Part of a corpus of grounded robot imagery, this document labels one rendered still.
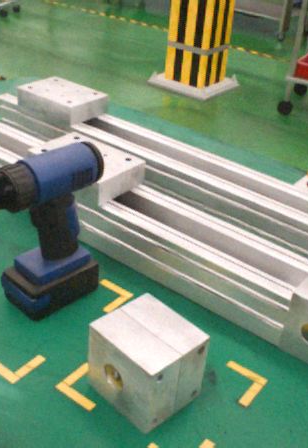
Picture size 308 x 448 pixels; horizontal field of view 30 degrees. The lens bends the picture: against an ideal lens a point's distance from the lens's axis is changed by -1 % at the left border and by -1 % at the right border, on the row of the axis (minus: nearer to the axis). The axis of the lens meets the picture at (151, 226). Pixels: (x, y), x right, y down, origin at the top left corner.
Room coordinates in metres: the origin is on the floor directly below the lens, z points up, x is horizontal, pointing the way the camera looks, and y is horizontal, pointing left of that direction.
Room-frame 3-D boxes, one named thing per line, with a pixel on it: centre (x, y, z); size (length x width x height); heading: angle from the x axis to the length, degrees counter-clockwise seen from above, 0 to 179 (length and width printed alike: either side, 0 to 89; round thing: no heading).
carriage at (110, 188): (0.85, 0.12, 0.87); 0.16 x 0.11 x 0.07; 55
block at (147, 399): (0.49, -0.02, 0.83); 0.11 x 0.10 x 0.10; 137
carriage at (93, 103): (1.15, 0.21, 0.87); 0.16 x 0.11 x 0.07; 55
